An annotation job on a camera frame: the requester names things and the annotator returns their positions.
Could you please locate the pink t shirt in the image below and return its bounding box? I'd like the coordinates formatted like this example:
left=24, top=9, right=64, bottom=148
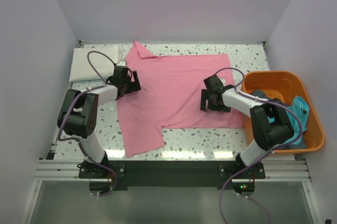
left=117, top=42, right=243, bottom=157

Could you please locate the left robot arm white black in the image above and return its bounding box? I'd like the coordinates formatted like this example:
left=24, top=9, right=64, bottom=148
left=57, top=65, right=141, bottom=178

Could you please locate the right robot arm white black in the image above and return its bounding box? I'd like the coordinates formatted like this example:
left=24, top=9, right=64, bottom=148
left=200, top=75, right=294, bottom=178

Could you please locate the folded white t shirt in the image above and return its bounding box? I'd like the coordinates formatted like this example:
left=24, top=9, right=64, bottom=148
left=69, top=45, right=120, bottom=82

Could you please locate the grey t shirt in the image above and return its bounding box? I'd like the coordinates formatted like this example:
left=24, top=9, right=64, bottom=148
left=250, top=89, right=308, bottom=151

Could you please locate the orange plastic basket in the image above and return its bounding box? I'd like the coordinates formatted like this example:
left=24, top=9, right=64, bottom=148
left=241, top=70, right=326, bottom=155

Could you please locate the turquoise t shirt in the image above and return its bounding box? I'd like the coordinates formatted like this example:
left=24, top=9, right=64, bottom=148
left=285, top=96, right=310, bottom=149

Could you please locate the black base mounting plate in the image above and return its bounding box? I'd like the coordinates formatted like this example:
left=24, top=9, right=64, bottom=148
left=78, top=160, right=265, bottom=192

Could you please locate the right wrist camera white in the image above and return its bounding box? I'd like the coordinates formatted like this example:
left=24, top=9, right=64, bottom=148
left=220, top=78, right=226, bottom=86

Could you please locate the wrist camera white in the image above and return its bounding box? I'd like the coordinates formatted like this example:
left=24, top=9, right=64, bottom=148
left=220, top=78, right=226, bottom=86
left=116, top=60, right=127, bottom=67

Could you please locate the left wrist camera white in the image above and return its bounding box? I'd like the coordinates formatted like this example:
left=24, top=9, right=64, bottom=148
left=116, top=60, right=127, bottom=67

